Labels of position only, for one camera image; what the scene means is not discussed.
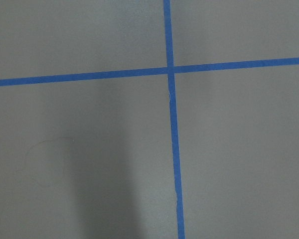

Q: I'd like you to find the blue tape line lengthwise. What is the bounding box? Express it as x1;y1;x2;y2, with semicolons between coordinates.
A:
163;0;185;239

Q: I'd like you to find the blue tape line crosswise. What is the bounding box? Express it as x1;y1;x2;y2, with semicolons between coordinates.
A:
0;57;299;87

